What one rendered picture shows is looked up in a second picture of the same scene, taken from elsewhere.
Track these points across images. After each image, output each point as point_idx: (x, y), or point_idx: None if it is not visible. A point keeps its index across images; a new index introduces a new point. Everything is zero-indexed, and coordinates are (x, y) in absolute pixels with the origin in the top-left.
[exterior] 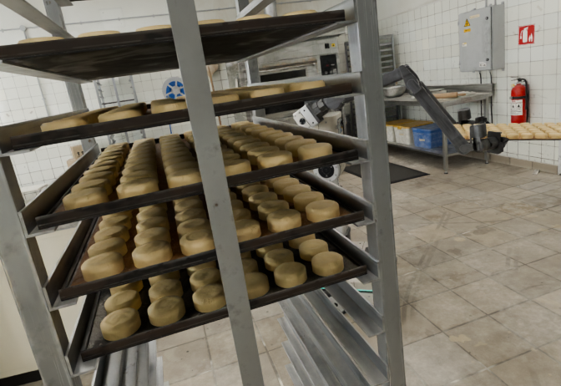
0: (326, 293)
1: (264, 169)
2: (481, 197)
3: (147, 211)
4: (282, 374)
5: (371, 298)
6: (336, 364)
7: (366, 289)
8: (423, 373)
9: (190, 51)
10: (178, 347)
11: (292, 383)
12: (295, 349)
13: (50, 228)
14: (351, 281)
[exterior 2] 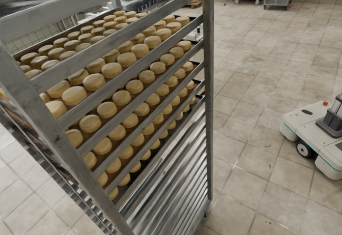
0: (301, 141)
1: (52, 158)
2: None
3: None
4: (240, 158)
5: (325, 165)
6: (153, 206)
7: (325, 159)
8: (307, 224)
9: (4, 111)
10: (216, 112)
11: (240, 166)
12: (191, 173)
13: (12, 130)
14: (319, 147)
